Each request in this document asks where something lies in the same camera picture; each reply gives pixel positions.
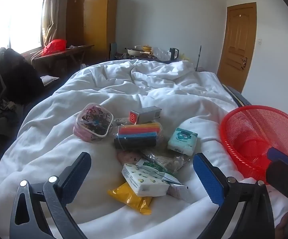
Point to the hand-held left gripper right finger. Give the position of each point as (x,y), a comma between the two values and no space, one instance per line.
(208,179)

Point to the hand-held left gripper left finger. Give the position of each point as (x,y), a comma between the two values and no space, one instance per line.
(76,176)

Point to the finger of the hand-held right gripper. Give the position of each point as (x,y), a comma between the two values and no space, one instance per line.
(278,154)
(283,179)

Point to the red plastic basket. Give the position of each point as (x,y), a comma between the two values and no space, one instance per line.
(248,139)

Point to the pink soft packet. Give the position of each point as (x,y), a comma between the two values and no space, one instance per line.
(126,157)

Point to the small white packet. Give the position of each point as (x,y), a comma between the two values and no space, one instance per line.
(181,191)

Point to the teal tissue pack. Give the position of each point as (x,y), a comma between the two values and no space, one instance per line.
(182,140)

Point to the clear plastic bag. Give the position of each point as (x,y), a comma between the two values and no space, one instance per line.
(165,159)

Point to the green and white packet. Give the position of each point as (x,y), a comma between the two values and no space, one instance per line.
(159,171)

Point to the yellow packet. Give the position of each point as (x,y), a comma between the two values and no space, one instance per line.
(129,197)

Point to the pink cartoon plastic container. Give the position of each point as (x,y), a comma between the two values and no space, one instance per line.
(94,122)

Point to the lemon print tissue pack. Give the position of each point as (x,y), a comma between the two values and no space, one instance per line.
(144,182)

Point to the blue mattress edge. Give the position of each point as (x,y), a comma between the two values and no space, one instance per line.
(238,97)

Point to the pack of coloured rolls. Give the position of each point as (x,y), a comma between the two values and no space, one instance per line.
(136,135)

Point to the small grey box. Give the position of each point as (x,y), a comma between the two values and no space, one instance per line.
(146,114)

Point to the white duvet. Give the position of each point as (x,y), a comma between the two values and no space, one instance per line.
(159,92)

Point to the grey cushion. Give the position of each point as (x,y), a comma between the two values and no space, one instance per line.
(49,79)

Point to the pile of dark clothes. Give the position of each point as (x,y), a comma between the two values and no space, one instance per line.
(11,79)

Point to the wooden door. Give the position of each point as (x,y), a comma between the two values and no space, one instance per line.
(236,42)

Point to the black tripod pole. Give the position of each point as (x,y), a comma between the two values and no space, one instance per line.
(198,58)

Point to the dark wooden table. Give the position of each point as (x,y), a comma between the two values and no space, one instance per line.
(59,56)

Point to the electric kettle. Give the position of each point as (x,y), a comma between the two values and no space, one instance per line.
(174,53)

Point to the black upright panel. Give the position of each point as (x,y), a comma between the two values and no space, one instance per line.
(113,51)

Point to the red bag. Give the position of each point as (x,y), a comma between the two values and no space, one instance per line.
(54,46)

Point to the translucent plastic bag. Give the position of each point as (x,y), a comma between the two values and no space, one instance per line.
(161,53)

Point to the yellow pot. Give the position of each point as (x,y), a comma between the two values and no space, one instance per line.
(147,48)

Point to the wooden wardrobe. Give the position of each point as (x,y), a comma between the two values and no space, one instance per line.
(96,22)

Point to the beige curtain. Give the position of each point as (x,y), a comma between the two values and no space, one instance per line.
(56,10)

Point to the window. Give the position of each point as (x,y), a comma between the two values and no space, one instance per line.
(16,17)

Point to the white light switch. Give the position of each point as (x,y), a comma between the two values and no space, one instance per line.
(259,41)

